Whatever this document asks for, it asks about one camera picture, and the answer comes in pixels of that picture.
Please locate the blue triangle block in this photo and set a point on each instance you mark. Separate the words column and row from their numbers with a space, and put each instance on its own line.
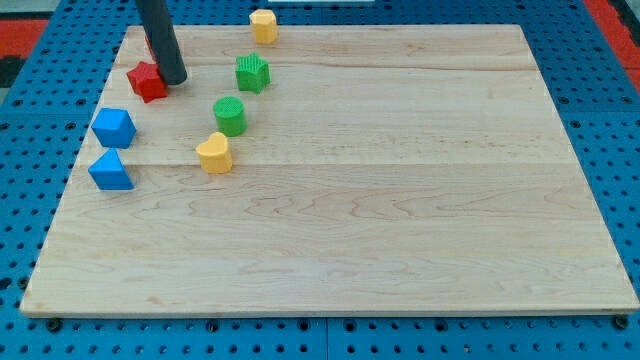
column 109, row 173

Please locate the light wooden board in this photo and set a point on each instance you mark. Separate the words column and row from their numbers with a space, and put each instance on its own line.
column 386, row 171

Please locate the yellow heart block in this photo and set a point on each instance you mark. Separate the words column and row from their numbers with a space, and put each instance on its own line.
column 214, row 154

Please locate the green cylinder block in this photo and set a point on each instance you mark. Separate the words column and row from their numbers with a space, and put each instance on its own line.
column 230, row 117

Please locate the green star block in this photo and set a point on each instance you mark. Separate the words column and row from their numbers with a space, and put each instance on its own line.
column 252, row 73

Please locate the yellow hexagon block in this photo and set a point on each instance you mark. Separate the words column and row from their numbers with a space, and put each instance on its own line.
column 264, row 26

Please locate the red star block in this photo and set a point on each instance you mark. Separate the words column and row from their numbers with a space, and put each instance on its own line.
column 146, row 82

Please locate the blue cube block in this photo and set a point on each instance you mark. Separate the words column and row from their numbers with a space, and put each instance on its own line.
column 114, row 128

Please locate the dark grey cylindrical robot stick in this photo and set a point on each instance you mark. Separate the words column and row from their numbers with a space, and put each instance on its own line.
column 159, row 30

